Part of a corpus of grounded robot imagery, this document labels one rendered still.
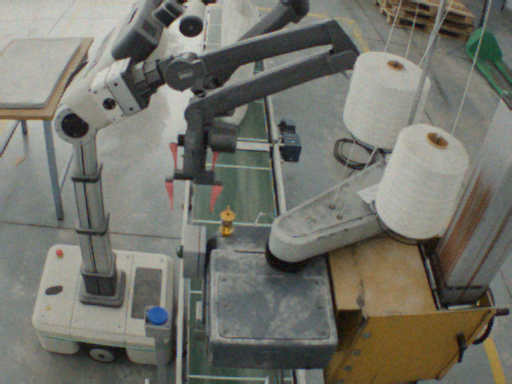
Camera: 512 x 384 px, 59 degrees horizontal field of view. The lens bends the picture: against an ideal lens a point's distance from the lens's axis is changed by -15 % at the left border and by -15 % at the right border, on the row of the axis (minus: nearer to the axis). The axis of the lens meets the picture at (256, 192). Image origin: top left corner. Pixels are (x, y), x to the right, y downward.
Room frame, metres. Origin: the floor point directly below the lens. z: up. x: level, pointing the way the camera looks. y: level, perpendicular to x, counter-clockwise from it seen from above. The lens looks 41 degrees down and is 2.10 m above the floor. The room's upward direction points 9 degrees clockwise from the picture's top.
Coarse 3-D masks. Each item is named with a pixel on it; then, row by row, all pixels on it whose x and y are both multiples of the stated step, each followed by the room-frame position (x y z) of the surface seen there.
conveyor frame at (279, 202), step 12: (276, 144) 2.39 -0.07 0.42; (276, 156) 2.28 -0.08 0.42; (276, 168) 2.20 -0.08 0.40; (276, 180) 2.14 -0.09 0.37; (192, 192) 2.02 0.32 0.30; (276, 192) 2.08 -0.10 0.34; (276, 204) 2.02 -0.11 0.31; (192, 216) 1.77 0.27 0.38; (180, 264) 1.43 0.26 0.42; (180, 276) 1.36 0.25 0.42; (180, 288) 1.30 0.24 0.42; (180, 300) 1.24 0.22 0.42; (180, 312) 1.18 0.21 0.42; (180, 324) 1.12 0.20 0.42; (180, 336) 1.06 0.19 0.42; (180, 348) 1.01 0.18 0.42; (180, 360) 0.95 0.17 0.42; (180, 372) 0.90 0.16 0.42; (300, 372) 0.98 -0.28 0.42
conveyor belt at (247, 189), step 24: (216, 168) 2.14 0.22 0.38; (240, 168) 2.18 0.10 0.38; (264, 168) 2.21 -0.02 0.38; (240, 192) 1.99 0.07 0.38; (264, 192) 2.02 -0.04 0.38; (216, 216) 1.79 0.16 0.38; (240, 216) 1.82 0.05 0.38; (264, 216) 1.85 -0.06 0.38; (192, 288) 1.34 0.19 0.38; (192, 312) 1.22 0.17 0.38; (192, 336) 1.10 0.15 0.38; (192, 360) 0.99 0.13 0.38
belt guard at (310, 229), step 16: (352, 176) 0.91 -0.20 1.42; (368, 176) 0.92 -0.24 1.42; (336, 192) 0.84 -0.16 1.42; (352, 192) 0.85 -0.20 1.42; (304, 208) 0.78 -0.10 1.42; (320, 208) 0.79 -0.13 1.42; (336, 208) 0.79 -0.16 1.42; (352, 208) 0.80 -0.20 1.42; (368, 208) 0.81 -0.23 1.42; (272, 224) 0.72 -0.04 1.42; (288, 224) 0.73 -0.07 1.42; (304, 224) 0.73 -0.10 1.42; (320, 224) 0.74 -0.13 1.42; (336, 224) 0.75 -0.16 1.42; (352, 224) 0.75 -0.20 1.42; (368, 224) 0.77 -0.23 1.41; (272, 240) 0.70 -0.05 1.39; (288, 240) 0.68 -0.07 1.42; (304, 240) 0.69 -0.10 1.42; (320, 240) 0.70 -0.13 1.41; (336, 240) 0.73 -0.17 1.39; (352, 240) 0.75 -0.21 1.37; (288, 256) 0.68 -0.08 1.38; (304, 256) 0.69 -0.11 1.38
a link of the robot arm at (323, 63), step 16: (288, 64) 1.08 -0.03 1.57; (304, 64) 1.07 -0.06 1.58; (320, 64) 1.07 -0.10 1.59; (336, 64) 1.05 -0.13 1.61; (352, 64) 1.05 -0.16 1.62; (240, 80) 1.08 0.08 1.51; (256, 80) 1.06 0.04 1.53; (272, 80) 1.06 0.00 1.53; (288, 80) 1.06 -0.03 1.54; (304, 80) 1.07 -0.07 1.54; (208, 96) 1.04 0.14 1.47; (224, 96) 1.04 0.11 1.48; (240, 96) 1.05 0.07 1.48; (256, 96) 1.05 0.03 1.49; (208, 112) 1.03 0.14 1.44; (224, 112) 1.03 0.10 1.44
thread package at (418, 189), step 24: (408, 144) 0.67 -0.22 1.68; (432, 144) 0.67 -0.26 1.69; (456, 144) 0.69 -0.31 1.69; (408, 168) 0.64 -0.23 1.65; (432, 168) 0.62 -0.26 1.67; (456, 168) 0.63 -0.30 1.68; (384, 192) 0.66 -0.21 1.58; (408, 192) 0.63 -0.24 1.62; (432, 192) 0.62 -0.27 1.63; (456, 192) 0.64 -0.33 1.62; (384, 216) 0.64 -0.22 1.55; (408, 216) 0.62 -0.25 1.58; (432, 216) 0.62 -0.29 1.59
